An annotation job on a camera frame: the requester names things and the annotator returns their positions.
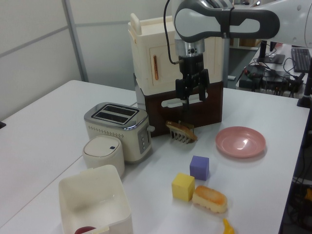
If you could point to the black clamp mount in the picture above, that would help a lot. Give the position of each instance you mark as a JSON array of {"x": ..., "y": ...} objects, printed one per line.
[{"x": 306, "y": 97}]

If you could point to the pink plate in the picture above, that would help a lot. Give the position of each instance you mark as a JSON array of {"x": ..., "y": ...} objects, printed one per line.
[{"x": 240, "y": 142}]

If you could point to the small cream lidded bin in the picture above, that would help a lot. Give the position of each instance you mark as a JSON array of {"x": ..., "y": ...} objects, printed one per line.
[{"x": 102, "y": 153}]

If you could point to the purple cube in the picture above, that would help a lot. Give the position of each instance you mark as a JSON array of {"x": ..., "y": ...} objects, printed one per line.
[{"x": 199, "y": 168}]

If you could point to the black monitor stand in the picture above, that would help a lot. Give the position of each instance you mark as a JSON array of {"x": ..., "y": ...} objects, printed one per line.
[{"x": 270, "y": 58}]

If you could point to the red toy apple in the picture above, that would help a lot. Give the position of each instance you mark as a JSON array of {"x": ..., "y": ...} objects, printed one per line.
[{"x": 84, "y": 230}]

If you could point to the orange toy bread loaf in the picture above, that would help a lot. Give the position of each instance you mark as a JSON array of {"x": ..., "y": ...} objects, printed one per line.
[{"x": 209, "y": 198}]

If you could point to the metal toast rack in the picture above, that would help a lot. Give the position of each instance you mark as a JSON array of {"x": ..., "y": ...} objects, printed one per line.
[{"x": 179, "y": 139}]

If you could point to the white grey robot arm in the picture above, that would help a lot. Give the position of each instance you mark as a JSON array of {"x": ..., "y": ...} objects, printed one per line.
[{"x": 195, "y": 19}]

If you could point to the brown toy bread slice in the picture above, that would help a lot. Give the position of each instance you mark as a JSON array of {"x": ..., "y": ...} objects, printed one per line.
[{"x": 182, "y": 130}]

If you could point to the yellow cube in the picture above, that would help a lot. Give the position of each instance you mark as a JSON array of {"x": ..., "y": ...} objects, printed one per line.
[{"x": 182, "y": 187}]

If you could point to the black flat object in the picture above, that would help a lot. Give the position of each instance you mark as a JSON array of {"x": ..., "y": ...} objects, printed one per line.
[{"x": 2, "y": 125}]

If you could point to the cream square container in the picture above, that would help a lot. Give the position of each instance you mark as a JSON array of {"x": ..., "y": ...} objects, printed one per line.
[{"x": 95, "y": 195}]

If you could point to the cream silver toaster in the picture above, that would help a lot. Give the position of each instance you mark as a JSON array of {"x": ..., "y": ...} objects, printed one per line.
[{"x": 114, "y": 131}]

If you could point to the yellow toy pepper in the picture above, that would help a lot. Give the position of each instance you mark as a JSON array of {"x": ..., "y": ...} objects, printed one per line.
[{"x": 228, "y": 228}]

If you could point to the black electronics box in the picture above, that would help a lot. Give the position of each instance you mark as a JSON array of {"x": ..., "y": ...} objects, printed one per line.
[{"x": 252, "y": 78}]

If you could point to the black keyboard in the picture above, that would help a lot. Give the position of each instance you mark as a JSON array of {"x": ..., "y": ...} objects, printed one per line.
[{"x": 301, "y": 59}]

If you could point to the cream toy kitchen cabinet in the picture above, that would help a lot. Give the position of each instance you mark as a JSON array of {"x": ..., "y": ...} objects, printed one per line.
[{"x": 146, "y": 41}]

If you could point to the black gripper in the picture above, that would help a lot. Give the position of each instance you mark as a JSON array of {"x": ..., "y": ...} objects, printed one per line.
[{"x": 191, "y": 64}]

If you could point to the dark brown crate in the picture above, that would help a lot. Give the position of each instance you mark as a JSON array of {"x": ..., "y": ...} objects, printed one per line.
[{"x": 209, "y": 109}]

